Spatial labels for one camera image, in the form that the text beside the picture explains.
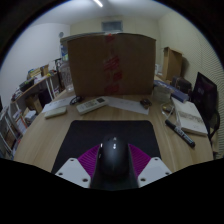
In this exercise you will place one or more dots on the white paper sheet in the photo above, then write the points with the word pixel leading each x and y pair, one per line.
pixel 128 105

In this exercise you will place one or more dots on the flat white device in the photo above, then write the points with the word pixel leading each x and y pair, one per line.
pixel 55 112

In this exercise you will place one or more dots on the black mouse pad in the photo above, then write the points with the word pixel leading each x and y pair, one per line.
pixel 86 133

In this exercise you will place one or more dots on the white book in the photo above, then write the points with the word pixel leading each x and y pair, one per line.
pixel 190 116

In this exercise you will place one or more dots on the cluttered shelf unit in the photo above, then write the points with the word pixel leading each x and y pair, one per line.
pixel 23 103

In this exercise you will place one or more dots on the black computer mouse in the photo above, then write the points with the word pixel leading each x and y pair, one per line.
pixel 114 155

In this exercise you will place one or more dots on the black marker pen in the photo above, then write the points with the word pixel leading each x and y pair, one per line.
pixel 180 132

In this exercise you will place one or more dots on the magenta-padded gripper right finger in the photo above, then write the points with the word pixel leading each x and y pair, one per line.
pixel 141 161

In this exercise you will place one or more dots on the grey door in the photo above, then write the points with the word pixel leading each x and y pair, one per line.
pixel 112 26

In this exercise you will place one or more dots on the tall open cardboard box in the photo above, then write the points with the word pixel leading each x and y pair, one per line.
pixel 172 63

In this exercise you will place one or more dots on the ceiling tube light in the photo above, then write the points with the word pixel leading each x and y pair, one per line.
pixel 98 3

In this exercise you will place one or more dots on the blue book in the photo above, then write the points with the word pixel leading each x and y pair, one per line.
pixel 173 91

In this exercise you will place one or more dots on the white remote control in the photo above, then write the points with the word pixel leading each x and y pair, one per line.
pixel 91 105

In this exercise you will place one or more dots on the round wall clock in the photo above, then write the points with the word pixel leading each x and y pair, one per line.
pixel 61 34

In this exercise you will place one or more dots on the large brown cardboard box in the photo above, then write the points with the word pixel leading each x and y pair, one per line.
pixel 133 65

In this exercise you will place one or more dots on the black office chair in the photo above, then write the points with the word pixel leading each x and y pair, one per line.
pixel 205 96

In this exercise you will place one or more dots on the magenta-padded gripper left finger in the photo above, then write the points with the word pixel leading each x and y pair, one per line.
pixel 87 161

